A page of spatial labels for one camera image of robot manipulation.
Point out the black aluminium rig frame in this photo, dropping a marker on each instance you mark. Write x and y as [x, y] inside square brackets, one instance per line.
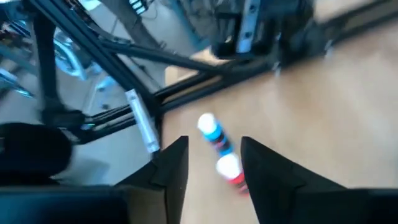
[93, 53]

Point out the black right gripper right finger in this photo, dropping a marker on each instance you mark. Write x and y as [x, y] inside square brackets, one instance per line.
[295, 205]

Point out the pale blue office chair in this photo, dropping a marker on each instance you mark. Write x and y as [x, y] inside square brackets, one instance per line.
[70, 62]

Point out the small blue paint bottle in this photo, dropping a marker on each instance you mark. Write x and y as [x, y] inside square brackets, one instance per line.
[214, 137]

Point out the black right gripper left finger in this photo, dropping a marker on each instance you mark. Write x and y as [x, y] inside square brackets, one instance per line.
[140, 205]

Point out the small red paint bottle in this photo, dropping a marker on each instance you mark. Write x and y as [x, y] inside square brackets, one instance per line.
[230, 168]

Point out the silver frame bracket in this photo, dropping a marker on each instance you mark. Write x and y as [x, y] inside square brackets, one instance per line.
[141, 121]

